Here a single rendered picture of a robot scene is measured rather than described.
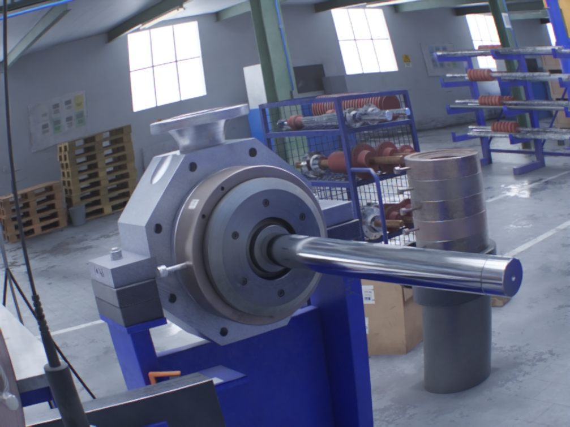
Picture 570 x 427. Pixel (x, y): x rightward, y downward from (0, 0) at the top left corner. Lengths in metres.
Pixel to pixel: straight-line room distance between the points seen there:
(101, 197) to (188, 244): 10.32
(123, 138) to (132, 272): 10.39
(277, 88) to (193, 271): 7.18
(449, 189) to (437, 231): 0.19
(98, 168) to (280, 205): 10.28
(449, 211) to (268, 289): 1.46
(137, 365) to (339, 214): 0.71
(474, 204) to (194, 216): 1.66
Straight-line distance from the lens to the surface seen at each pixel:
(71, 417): 1.07
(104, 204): 12.17
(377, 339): 4.18
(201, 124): 1.94
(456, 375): 3.44
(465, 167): 3.22
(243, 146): 2.02
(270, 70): 9.21
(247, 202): 1.85
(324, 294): 2.30
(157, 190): 1.95
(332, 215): 2.17
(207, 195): 1.85
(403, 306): 4.04
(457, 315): 3.33
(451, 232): 3.23
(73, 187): 11.97
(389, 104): 4.83
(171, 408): 1.69
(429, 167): 3.20
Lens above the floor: 1.46
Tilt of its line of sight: 10 degrees down
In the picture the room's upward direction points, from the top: 9 degrees counter-clockwise
